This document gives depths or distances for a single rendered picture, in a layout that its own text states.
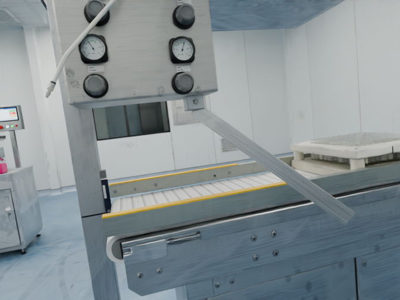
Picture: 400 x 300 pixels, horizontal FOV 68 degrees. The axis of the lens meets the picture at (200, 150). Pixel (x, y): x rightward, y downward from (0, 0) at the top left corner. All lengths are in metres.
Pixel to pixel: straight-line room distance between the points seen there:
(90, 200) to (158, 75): 0.43
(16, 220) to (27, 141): 2.97
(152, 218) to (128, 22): 0.30
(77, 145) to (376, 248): 0.73
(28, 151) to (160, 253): 5.53
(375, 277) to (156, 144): 5.15
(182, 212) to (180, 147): 5.30
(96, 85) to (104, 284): 0.57
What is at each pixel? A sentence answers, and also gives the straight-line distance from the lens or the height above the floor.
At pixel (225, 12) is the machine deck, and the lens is 0.76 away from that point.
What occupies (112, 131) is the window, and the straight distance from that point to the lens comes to 5.71.
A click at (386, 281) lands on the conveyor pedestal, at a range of 0.86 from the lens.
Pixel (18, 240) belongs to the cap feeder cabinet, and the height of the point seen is 0.15.
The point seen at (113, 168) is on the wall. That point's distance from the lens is 5.76.
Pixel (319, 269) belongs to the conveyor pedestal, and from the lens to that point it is 0.73.
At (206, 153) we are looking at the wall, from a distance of 5.90.
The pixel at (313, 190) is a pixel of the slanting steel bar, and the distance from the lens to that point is 0.49.
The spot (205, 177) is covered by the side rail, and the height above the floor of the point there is 0.89.
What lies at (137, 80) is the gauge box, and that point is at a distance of 0.45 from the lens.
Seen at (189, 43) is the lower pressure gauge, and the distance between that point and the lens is 0.45.
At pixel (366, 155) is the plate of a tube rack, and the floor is 0.93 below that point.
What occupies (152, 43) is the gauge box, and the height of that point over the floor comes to 1.16.
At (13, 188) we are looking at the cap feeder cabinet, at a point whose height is 0.62.
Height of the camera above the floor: 1.05
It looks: 6 degrees down
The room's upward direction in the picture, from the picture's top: 7 degrees counter-clockwise
